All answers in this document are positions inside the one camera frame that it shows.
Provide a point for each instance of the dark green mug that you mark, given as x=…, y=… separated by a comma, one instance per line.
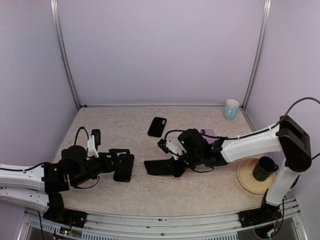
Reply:
x=264, y=168

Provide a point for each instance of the light blue mug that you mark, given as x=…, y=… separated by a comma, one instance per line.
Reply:
x=231, y=109

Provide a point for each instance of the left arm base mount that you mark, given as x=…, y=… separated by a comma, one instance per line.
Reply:
x=58, y=213

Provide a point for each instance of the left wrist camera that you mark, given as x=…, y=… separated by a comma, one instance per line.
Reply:
x=93, y=142

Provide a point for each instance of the pink phone case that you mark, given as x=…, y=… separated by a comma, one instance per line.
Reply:
x=165, y=177

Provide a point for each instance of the right aluminium frame post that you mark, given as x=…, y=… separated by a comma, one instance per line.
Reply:
x=258, y=53

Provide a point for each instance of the white-edged phone screen up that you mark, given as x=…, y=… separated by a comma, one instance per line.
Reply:
x=160, y=168

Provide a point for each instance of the left aluminium frame post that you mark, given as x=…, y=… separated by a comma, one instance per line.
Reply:
x=54, y=5

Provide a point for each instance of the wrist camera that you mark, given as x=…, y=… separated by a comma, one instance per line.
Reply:
x=169, y=147
x=93, y=142

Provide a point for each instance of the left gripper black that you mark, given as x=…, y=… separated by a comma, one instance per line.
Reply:
x=108, y=167

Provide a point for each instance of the purple phone back up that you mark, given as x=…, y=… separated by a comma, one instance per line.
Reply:
x=208, y=135

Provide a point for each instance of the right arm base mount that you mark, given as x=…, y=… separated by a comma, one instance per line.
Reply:
x=263, y=214

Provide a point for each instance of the aluminium frame post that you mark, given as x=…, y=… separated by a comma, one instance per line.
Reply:
x=258, y=53
x=54, y=5

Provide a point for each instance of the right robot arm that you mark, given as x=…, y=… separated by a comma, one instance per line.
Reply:
x=284, y=136

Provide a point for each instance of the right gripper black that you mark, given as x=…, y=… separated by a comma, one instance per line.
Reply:
x=178, y=171

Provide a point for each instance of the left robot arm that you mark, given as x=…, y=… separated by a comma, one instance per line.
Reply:
x=39, y=187

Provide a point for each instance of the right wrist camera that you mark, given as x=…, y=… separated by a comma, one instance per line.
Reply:
x=169, y=147

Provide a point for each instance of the beige plate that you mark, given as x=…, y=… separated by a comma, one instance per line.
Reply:
x=247, y=180

